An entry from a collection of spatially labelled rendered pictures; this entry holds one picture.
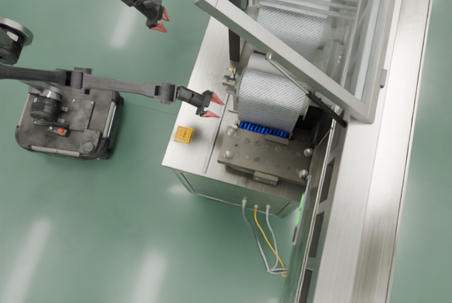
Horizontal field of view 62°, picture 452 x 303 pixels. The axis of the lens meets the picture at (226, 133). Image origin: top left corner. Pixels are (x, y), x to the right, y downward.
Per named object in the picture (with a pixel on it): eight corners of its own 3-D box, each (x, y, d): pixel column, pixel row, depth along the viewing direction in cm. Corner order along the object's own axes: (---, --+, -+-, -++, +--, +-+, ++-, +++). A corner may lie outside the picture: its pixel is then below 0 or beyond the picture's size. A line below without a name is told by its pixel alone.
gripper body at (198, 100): (198, 116, 158) (182, 109, 156) (206, 94, 161) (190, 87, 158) (204, 113, 153) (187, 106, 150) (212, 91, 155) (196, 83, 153)
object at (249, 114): (238, 118, 165) (238, 103, 147) (291, 132, 162) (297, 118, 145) (238, 120, 165) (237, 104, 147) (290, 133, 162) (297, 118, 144)
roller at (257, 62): (251, 60, 162) (253, 46, 151) (310, 74, 160) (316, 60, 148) (244, 85, 159) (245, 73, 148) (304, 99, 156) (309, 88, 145)
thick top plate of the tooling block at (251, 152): (227, 128, 169) (227, 124, 163) (316, 151, 164) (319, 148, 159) (217, 163, 164) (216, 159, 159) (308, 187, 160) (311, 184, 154)
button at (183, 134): (179, 126, 177) (178, 124, 175) (193, 130, 177) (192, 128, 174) (174, 140, 175) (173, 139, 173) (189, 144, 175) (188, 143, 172)
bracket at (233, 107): (230, 101, 180) (228, 72, 151) (243, 104, 180) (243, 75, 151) (227, 110, 179) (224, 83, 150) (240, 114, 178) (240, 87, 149)
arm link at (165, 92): (68, 92, 155) (70, 65, 154) (76, 92, 161) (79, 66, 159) (169, 106, 148) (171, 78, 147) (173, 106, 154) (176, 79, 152)
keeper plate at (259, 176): (253, 175, 168) (255, 170, 158) (276, 181, 167) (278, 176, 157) (252, 180, 168) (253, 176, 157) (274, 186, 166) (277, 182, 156)
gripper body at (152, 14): (163, 5, 171) (152, -5, 165) (159, 25, 168) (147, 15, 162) (152, 8, 174) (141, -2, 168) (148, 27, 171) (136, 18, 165)
